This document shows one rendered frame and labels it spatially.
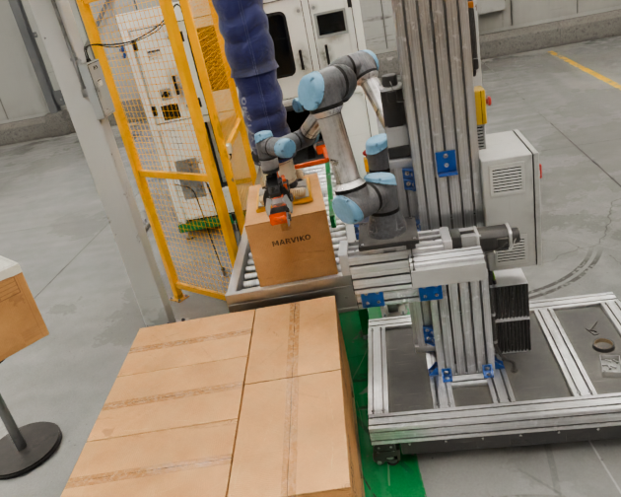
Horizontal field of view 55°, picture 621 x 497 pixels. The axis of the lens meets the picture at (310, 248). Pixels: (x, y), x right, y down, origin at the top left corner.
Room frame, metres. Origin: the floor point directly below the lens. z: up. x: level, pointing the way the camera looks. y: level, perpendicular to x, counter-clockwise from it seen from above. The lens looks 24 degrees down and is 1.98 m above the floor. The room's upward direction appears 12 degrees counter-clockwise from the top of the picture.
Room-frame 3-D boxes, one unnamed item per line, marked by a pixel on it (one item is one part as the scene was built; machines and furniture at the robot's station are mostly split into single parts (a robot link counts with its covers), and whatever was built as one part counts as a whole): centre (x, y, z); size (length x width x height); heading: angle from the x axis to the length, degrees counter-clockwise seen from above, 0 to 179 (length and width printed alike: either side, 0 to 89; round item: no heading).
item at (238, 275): (3.83, 0.35, 0.50); 2.31 x 0.05 x 0.19; 175
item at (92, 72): (3.46, 0.97, 1.62); 0.20 x 0.05 x 0.30; 175
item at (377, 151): (2.56, -0.40, 1.20); 0.13 x 0.12 x 0.14; 117
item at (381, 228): (2.07, -0.30, 1.09); 0.15 x 0.15 x 0.10
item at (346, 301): (2.64, 0.12, 0.47); 0.70 x 0.03 x 0.15; 85
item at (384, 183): (2.07, -0.30, 1.20); 0.13 x 0.12 x 0.14; 126
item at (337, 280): (2.64, 0.12, 0.58); 0.70 x 0.03 x 0.06; 85
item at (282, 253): (2.97, 0.08, 0.75); 0.60 x 0.40 x 0.40; 178
